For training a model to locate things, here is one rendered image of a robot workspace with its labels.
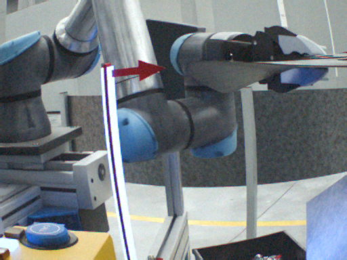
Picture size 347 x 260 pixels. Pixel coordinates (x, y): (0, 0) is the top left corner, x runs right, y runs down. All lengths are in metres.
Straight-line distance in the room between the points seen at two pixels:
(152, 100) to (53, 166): 0.38
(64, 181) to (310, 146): 1.60
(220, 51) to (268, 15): 6.34
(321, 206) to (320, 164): 1.93
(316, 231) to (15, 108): 0.74
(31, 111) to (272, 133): 1.53
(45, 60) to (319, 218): 0.75
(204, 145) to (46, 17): 10.02
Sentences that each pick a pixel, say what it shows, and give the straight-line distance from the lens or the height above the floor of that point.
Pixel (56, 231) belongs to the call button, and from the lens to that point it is 0.45.
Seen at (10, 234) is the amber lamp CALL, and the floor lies 1.08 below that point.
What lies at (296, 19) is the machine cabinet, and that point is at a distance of 6.98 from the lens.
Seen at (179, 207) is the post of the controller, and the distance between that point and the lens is 1.23.
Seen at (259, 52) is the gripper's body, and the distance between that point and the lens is 0.81.
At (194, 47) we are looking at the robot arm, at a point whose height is 1.19.
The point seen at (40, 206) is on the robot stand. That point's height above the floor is 0.90.
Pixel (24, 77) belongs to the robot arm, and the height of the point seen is 1.17.
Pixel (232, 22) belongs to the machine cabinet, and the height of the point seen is 1.30.
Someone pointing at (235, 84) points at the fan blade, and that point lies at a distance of 0.75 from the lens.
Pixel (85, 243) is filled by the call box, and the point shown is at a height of 1.07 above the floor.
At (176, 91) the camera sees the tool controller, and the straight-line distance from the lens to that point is 1.24.
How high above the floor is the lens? 1.22
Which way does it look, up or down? 9 degrees down
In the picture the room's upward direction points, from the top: 5 degrees counter-clockwise
